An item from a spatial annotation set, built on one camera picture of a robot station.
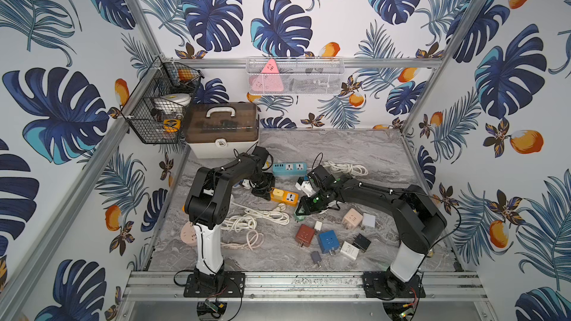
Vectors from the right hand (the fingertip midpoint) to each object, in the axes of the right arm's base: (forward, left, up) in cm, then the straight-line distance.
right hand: (299, 211), depth 87 cm
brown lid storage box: (+30, +36, +15) cm, 49 cm away
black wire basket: (+25, +53, +30) cm, 66 cm away
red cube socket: (-10, -1, +1) cm, 10 cm away
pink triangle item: (+40, +13, +32) cm, 53 cm away
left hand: (+12, +10, -1) cm, 16 cm away
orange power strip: (+6, +4, -1) cm, 8 cm away
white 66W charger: (-3, -26, 0) cm, 27 cm away
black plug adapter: (-11, -23, -3) cm, 25 cm away
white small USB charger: (-4, -7, -3) cm, 9 cm away
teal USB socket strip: (+22, +4, -2) cm, 22 cm away
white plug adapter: (-14, -18, -3) cm, 23 cm away
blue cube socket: (-12, -10, +1) cm, 16 cm away
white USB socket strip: (+9, +21, +6) cm, 24 cm away
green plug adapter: (-3, 0, +1) cm, 3 cm away
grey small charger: (-16, -6, -4) cm, 17 cm away
